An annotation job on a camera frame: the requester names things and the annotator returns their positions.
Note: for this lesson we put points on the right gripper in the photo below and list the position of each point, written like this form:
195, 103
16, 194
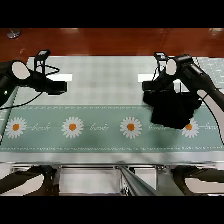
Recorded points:
159, 85

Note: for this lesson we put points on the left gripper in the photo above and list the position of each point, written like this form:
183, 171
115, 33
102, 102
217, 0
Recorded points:
55, 87

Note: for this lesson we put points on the black garment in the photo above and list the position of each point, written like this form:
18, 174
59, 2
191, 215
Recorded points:
173, 110

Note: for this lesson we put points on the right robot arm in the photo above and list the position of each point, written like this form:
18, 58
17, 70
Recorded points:
195, 74

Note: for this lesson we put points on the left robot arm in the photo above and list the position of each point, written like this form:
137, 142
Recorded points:
20, 70

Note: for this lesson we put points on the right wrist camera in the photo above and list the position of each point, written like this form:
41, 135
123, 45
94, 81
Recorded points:
160, 55

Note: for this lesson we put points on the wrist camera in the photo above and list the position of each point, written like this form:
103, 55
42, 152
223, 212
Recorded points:
42, 53
160, 55

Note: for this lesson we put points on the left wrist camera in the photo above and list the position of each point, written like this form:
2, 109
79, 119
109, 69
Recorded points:
42, 53

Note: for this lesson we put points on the silver frame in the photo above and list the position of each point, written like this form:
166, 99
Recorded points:
136, 185

